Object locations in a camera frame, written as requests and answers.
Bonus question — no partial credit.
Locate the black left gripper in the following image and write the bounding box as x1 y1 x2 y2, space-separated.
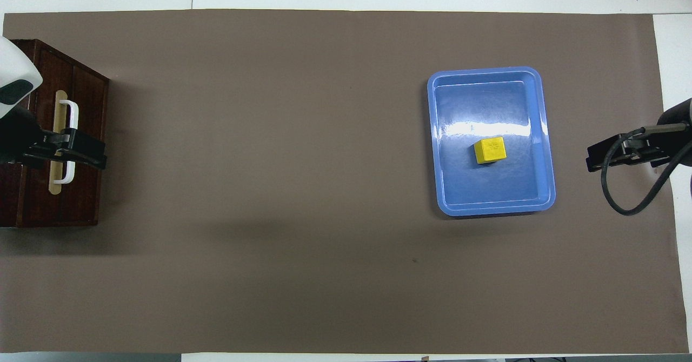
0 108 107 169

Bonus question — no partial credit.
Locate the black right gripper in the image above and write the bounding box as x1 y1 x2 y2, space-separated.
588 98 692 172

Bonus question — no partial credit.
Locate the wooden drawer with white handle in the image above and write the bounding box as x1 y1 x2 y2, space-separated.
24 46 110 226

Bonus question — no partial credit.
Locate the yellow cube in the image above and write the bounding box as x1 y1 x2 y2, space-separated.
474 136 508 165

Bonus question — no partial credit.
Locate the dark wooden drawer cabinet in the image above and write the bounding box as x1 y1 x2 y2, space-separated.
0 39 110 228

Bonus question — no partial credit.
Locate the blue plastic tray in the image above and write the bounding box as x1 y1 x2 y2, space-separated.
427 66 556 217

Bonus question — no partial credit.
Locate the brown table mat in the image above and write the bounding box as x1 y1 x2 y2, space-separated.
0 9 690 354

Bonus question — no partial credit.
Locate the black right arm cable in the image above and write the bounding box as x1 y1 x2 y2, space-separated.
601 124 692 216

